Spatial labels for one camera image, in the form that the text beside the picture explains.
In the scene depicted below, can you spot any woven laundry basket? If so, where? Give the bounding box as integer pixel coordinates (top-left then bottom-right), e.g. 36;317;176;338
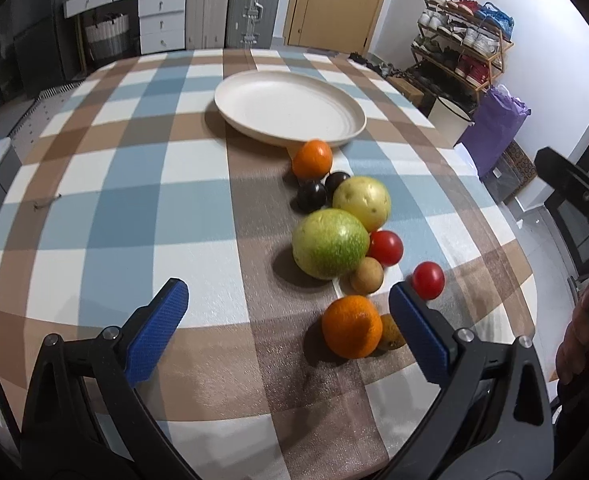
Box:
85;14;130;61

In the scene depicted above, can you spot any white drawer desk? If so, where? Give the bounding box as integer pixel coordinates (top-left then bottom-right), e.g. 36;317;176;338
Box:
62;0;187;73

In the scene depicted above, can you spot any purple bag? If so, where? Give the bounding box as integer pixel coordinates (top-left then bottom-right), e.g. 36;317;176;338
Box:
459;84;531;178

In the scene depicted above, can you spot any checkered tablecloth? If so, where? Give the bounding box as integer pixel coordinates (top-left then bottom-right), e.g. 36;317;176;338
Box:
0;50;537;479

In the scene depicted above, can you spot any large orange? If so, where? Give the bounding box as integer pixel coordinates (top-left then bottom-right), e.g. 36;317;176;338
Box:
321;295;383;360

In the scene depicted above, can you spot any wooden shoe rack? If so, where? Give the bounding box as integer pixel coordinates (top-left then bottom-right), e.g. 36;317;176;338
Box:
411;0;515;107

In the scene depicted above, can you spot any dark plum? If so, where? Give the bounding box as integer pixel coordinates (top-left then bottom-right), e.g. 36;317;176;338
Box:
324;171;351;202
297;180;327;214

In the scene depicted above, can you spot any yellow green round fruit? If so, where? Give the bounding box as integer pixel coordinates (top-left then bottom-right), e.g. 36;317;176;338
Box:
333;176;392;232

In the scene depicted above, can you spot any cream round plate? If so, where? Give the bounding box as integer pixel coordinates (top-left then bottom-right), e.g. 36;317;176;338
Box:
214;70;367;148

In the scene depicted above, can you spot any wooden door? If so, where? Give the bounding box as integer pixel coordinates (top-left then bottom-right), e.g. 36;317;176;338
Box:
282;0;385;54

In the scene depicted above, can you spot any brown longan fruit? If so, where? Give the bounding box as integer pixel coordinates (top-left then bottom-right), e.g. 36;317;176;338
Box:
377;313;406;352
349;257;385;296

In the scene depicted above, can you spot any large green yellow fruit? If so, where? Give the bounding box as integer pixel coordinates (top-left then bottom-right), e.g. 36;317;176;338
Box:
291;208;369;281

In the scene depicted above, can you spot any silver aluminium suitcase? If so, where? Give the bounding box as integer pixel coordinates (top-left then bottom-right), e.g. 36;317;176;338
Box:
225;0;279;49

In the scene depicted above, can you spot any small orange mandarin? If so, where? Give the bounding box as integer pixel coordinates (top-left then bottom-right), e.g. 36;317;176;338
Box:
292;139;333;181

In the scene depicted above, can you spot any white trash bin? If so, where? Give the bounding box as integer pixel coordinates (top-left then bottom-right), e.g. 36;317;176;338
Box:
428;96;473;148

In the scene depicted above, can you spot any dark plum left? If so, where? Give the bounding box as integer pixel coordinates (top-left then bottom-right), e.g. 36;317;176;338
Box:
297;180;327;214

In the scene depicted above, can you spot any dark plum right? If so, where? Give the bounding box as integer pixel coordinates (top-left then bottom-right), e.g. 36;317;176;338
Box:
324;171;351;202

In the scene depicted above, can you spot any person's right hand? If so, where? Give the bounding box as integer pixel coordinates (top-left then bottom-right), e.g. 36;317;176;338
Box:
555;284;589;385

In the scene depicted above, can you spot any cardboard box on floor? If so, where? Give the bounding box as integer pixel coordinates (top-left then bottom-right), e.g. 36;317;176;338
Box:
387;77;425;108

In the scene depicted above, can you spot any red tomato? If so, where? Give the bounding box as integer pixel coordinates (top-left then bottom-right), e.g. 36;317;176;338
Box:
412;261;445;301
367;230;404;266

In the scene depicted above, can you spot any beige ribbed suitcase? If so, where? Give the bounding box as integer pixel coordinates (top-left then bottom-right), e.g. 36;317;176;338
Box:
185;0;228;50

